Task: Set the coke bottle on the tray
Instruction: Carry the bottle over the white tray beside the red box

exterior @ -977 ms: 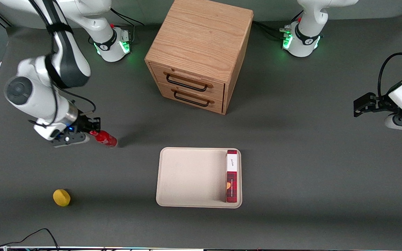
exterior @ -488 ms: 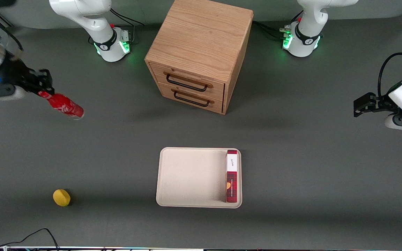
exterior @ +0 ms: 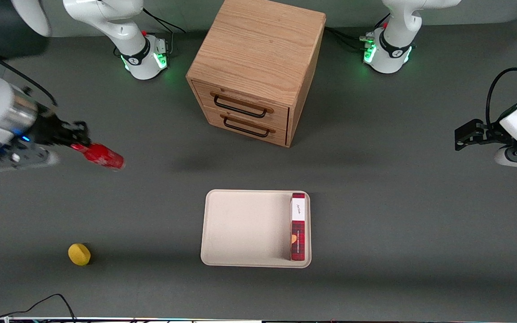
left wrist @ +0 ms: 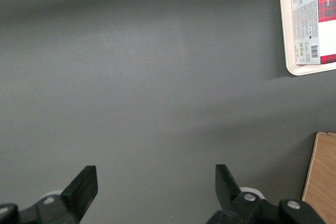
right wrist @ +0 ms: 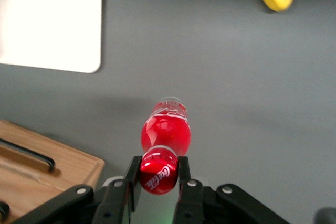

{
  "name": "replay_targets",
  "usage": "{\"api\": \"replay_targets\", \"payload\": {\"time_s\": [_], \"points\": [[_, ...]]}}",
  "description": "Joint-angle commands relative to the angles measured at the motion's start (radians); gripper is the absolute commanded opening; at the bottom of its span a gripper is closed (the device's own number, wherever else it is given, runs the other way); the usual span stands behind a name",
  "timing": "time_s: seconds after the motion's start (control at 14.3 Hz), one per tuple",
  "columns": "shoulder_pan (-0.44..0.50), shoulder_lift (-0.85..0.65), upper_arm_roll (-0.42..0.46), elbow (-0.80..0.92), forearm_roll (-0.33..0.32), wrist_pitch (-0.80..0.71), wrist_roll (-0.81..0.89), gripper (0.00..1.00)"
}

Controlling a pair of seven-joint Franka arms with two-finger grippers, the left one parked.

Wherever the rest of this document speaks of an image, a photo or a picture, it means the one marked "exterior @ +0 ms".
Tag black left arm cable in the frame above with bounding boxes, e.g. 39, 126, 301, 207
486, 41, 517, 127

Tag red coke bottle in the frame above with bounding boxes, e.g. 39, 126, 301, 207
70, 142, 126, 171

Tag beige plastic tray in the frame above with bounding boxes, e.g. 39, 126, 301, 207
200, 189, 312, 269

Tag thin black table cable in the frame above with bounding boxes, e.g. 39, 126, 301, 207
0, 293, 78, 322

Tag yellow lemon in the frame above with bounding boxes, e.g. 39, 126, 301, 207
68, 243, 92, 266

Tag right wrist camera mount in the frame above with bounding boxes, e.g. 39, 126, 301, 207
0, 126, 60, 172

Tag black right arm base cable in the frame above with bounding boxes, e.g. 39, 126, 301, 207
141, 9, 187, 55

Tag red plaid box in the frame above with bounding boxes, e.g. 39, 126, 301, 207
289, 192, 307, 262

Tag black left arm base cables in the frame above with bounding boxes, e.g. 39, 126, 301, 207
324, 26, 376, 52

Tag black drawer handle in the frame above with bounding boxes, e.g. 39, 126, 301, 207
213, 95, 268, 119
223, 116, 271, 138

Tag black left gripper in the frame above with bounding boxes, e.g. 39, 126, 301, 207
455, 118, 511, 152

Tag wooden drawer cabinet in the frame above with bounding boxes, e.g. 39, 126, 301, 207
185, 0, 327, 148

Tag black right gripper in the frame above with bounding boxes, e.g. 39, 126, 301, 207
29, 113, 92, 148

